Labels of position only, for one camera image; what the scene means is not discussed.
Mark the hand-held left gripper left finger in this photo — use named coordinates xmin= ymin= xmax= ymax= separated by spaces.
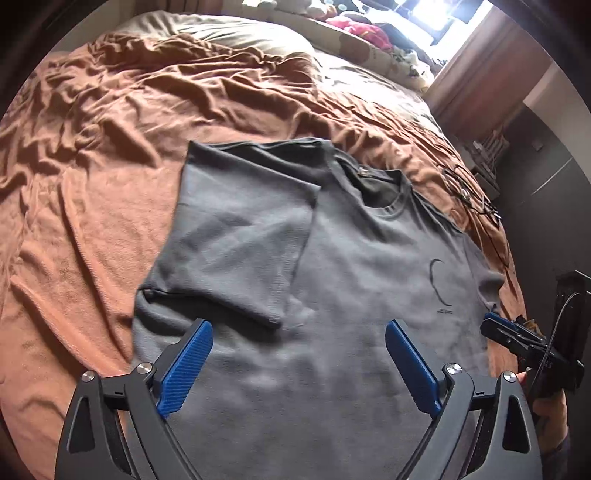
xmin=54 ymin=318 xmax=214 ymax=480

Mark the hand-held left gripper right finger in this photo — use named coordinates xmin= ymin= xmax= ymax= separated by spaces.
xmin=385 ymin=319 xmax=543 ymax=480

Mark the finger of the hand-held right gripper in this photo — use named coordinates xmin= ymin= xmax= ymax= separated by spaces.
xmin=480 ymin=322 xmax=550 ymax=366
xmin=485 ymin=312 xmax=539 ymax=343

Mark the grey t-shirt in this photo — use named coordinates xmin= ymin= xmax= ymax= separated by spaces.
xmin=131 ymin=137 xmax=506 ymax=480

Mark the person's right hand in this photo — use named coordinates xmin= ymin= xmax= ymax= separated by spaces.
xmin=517 ymin=371 xmax=571 ymax=457

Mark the white nightstand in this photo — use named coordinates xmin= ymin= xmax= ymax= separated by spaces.
xmin=466 ymin=138 xmax=509 ymax=200

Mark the pink white organiser rack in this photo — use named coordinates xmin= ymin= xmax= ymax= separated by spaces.
xmin=471 ymin=130 xmax=507 ymax=162

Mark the brown blanket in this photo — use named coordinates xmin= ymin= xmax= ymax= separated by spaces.
xmin=0 ymin=32 xmax=527 ymax=480

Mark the pinkish brown curtain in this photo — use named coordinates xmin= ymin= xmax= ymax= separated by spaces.
xmin=422 ymin=7 xmax=555 ymax=134

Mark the printed cream pillow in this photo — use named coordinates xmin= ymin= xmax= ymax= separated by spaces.
xmin=318 ymin=21 xmax=437 ymax=90

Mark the red plush toy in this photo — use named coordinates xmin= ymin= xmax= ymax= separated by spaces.
xmin=325 ymin=16 xmax=393 ymax=49

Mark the pale plush toy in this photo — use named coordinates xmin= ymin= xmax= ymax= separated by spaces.
xmin=256 ymin=0 xmax=324 ymax=19

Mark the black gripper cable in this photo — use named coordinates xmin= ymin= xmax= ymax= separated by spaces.
xmin=531 ymin=290 xmax=591 ymax=384

